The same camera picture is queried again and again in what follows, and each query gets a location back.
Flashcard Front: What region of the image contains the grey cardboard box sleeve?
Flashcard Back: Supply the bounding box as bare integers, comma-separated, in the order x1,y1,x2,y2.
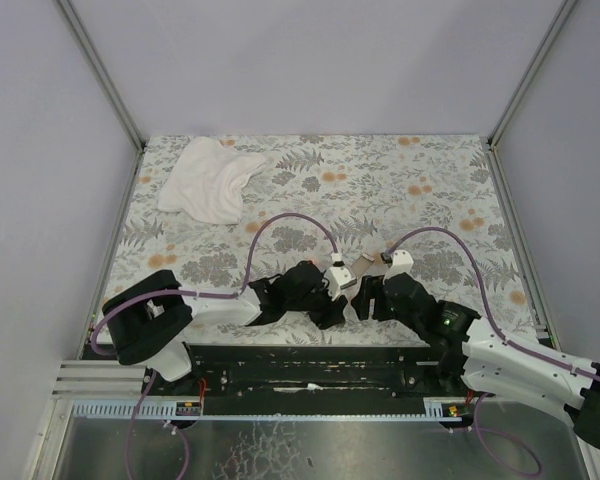
351,253,375,277

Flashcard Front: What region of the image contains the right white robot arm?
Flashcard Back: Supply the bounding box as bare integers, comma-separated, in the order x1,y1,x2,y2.
353,273,600,450

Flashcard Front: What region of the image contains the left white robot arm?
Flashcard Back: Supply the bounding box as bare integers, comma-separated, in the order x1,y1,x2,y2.
91,255,357,382

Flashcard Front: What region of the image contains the floral patterned table mat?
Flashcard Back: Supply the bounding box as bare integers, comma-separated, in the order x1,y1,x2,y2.
102,135,536,339

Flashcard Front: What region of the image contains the white cloth towel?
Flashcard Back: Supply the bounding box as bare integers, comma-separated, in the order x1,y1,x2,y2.
157,137,267,225

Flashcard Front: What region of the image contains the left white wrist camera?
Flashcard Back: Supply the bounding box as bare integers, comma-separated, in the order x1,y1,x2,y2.
324,260,357,300

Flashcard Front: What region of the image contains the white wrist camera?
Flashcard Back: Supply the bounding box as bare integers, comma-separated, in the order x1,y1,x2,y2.
381,250,414,279
324,260,357,300

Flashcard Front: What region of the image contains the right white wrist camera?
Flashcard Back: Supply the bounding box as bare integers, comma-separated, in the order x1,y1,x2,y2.
381,250,414,279

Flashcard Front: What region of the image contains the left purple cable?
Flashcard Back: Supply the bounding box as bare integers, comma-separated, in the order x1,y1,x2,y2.
89,212,342,480

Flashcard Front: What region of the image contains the white slotted cable duct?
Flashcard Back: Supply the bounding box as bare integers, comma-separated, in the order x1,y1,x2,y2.
73,394,466,423

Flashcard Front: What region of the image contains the aluminium cross rail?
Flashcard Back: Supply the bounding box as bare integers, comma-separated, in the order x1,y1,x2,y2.
52,360,145,399

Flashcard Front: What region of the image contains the left aluminium frame post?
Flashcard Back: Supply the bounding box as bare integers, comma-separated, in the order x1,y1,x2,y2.
55,0,146,151

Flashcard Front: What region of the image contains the aluminium frame post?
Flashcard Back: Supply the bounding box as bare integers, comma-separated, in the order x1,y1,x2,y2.
55,0,146,151
486,0,580,149

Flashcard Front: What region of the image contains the right aluminium frame post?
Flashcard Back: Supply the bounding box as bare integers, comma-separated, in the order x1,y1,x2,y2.
486,0,580,149

